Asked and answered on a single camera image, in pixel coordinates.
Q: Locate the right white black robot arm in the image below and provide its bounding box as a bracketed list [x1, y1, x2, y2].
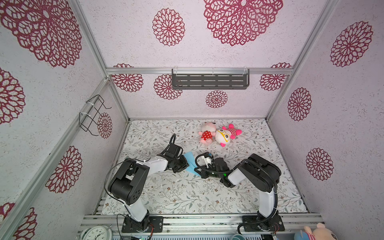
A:
[194, 152, 282, 220]

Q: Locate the pink plush toy foreground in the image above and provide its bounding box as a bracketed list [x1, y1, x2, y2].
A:
[304, 223, 338, 240]

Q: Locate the grey slotted wall shelf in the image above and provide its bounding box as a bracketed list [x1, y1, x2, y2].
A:
[171, 69, 250, 90]

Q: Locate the floral patterned table mat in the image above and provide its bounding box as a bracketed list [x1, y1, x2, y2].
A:
[120, 119, 307, 215]

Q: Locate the pink plush doll red dress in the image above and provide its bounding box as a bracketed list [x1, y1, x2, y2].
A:
[199, 123, 217, 145]

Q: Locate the black wire wall rack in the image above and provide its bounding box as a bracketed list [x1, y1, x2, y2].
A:
[78, 95, 113, 139]

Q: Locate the light blue paper sheet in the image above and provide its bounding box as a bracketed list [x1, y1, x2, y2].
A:
[183, 152, 201, 177]

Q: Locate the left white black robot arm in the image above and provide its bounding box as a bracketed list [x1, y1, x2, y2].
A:
[107, 143, 189, 224]

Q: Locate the yellow face plush doll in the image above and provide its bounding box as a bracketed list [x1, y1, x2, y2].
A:
[215, 124, 243, 147]

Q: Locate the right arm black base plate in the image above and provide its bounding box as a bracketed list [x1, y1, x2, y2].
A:
[242, 215, 286, 232]

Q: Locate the white analog clock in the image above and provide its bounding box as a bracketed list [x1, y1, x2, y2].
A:
[80, 226, 113, 240]

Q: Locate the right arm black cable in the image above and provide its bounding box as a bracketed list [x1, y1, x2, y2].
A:
[194, 152, 279, 236]

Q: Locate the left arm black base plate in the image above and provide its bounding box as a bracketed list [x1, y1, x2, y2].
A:
[122, 216, 164, 234]

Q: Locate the teal round cup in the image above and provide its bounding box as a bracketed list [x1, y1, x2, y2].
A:
[230, 234, 247, 240]

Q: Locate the blue plush toy foreground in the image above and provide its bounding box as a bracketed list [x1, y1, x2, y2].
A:
[294, 230, 310, 240]

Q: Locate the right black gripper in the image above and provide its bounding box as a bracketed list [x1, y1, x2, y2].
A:
[194, 164, 223, 180]

